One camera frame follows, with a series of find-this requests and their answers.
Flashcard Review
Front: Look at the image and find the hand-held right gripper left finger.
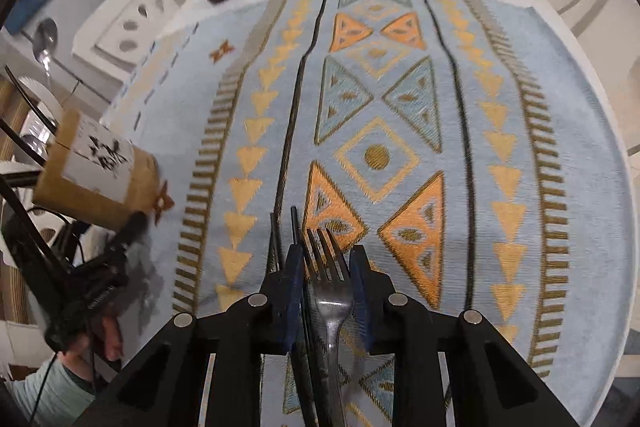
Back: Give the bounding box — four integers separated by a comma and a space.
72, 244, 306, 427

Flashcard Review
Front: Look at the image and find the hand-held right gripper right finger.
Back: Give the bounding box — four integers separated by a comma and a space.
349, 244, 576, 427

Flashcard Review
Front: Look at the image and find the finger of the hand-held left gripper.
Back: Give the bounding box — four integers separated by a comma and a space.
116, 211, 149, 265

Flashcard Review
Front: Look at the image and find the silver fork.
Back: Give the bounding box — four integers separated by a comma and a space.
304, 227, 357, 427

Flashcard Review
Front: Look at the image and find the bamboo utensil holder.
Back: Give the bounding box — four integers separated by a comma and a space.
32, 109, 162, 234

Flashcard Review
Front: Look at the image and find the bundle of black chopsticks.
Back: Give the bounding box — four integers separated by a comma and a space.
0, 66, 58, 188

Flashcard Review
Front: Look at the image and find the person's left hand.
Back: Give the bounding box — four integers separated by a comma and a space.
57, 314, 124, 391

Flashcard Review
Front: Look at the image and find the silver spoon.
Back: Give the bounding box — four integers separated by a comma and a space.
20, 134, 47, 158
32, 18, 60, 76

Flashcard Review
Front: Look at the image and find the blue patterned table mat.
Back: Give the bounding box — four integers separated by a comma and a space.
107, 0, 632, 427

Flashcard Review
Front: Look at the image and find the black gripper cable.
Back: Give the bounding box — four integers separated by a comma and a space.
27, 332, 97, 427

